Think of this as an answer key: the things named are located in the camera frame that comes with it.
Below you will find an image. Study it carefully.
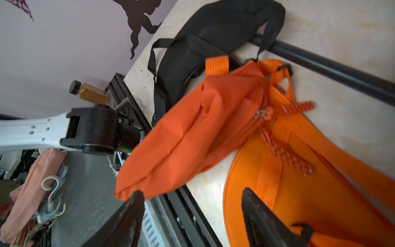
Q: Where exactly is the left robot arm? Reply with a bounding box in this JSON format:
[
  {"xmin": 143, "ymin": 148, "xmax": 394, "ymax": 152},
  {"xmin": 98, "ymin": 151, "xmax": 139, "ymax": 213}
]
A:
[{"xmin": 1, "ymin": 105, "xmax": 145, "ymax": 155}]

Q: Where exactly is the black clothes rack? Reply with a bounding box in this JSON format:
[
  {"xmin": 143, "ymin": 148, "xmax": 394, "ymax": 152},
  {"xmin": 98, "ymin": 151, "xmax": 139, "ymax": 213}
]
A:
[{"xmin": 268, "ymin": 41, "xmax": 395, "ymax": 106}]

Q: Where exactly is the dark orange backpack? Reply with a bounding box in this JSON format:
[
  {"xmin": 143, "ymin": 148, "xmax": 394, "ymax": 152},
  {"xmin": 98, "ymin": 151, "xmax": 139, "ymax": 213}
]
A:
[{"xmin": 114, "ymin": 60, "xmax": 314, "ymax": 201}]

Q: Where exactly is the brown bottle black cap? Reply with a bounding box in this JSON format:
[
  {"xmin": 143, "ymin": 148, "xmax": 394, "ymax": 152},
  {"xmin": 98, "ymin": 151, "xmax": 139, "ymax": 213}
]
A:
[{"xmin": 69, "ymin": 80, "xmax": 110, "ymax": 105}]

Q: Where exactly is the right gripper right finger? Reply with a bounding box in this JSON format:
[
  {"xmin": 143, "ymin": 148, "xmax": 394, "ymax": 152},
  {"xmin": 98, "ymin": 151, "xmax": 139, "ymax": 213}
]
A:
[{"xmin": 241, "ymin": 188, "xmax": 313, "ymax": 247}]

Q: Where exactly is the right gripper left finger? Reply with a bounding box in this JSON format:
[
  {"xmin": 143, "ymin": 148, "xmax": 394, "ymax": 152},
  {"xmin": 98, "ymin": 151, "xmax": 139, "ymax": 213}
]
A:
[{"xmin": 82, "ymin": 190, "xmax": 145, "ymax": 247}]

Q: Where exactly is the white slotted cable duct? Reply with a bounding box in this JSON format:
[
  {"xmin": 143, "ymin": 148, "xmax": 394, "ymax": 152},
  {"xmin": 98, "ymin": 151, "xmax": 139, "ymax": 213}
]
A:
[{"xmin": 142, "ymin": 202, "xmax": 165, "ymax": 247}]

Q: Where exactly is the orange bag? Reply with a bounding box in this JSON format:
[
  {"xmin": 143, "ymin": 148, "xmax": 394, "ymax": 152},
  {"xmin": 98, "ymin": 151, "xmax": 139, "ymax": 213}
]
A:
[{"xmin": 223, "ymin": 60, "xmax": 395, "ymax": 247}]

